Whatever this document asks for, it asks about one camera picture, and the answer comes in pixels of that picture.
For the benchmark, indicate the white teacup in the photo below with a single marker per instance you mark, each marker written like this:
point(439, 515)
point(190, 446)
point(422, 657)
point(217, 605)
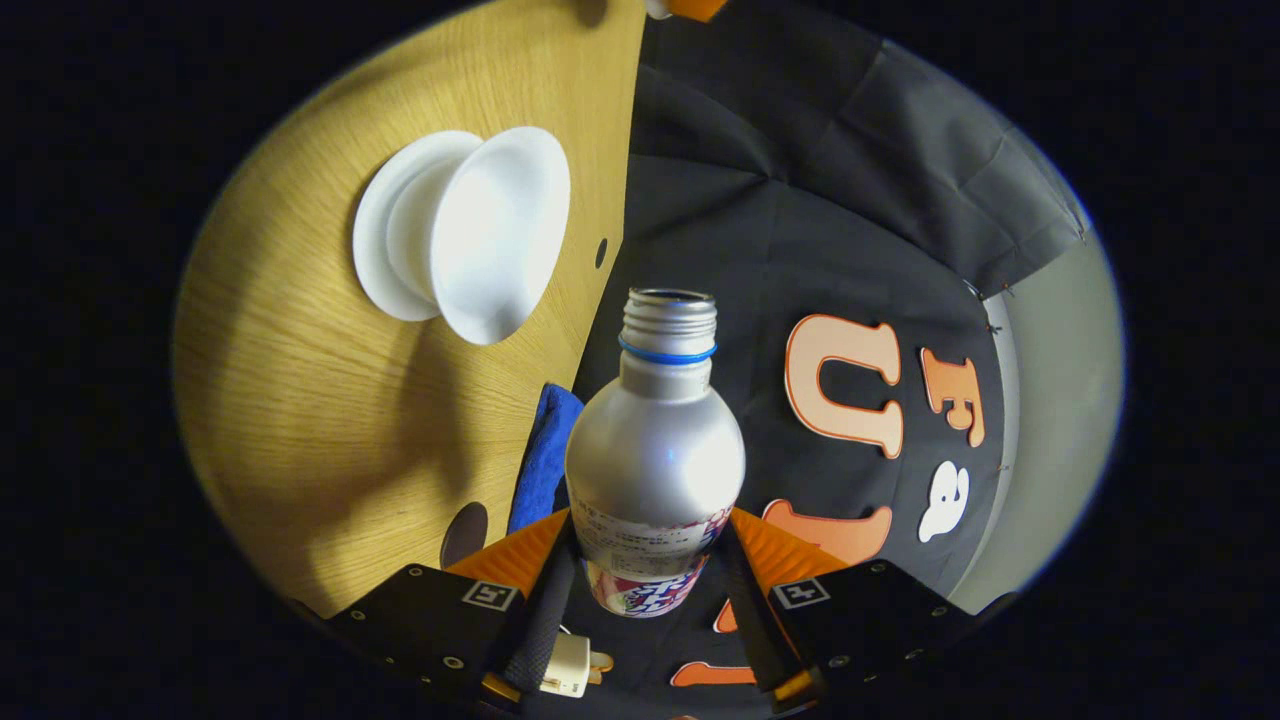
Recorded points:
point(495, 235)

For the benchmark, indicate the dark round coaster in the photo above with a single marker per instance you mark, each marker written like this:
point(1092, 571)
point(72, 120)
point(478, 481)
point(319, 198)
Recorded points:
point(465, 535)

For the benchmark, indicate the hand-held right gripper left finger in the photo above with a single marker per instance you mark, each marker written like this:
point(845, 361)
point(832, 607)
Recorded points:
point(535, 620)

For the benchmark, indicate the black backdrop cloth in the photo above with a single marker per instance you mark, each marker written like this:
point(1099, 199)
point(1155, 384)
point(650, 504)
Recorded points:
point(800, 200)

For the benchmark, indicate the silver water bottle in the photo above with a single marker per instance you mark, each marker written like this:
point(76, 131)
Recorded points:
point(655, 450)

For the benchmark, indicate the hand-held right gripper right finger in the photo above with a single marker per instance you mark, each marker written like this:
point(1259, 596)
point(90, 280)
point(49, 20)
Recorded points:
point(750, 620)

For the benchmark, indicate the white saucer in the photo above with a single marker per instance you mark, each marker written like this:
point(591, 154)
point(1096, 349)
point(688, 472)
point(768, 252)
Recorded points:
point(375, 230)

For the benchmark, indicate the blue towel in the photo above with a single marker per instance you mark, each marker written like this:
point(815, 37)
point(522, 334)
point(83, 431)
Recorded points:
point(545, 450)

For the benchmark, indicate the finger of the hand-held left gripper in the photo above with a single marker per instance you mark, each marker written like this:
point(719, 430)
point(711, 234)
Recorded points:
point(695, 8)

